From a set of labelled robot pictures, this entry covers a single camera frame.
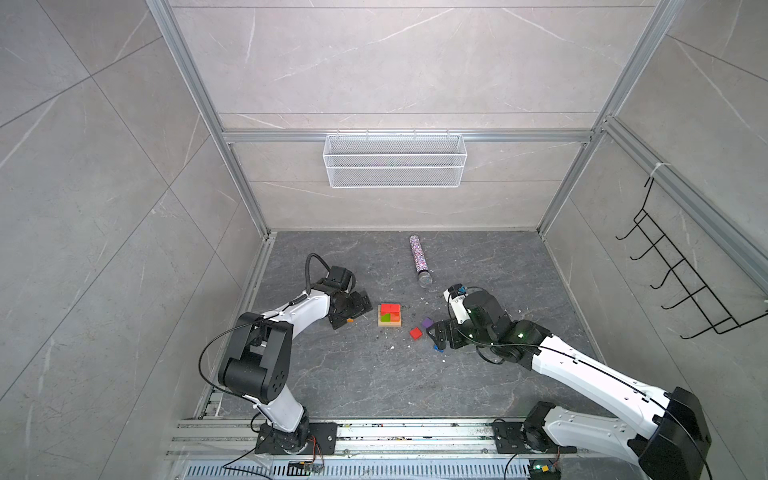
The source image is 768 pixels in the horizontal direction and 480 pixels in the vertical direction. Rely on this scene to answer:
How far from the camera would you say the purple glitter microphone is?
3.39 ft

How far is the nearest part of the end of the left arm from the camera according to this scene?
2.33 feet

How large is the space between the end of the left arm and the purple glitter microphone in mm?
258
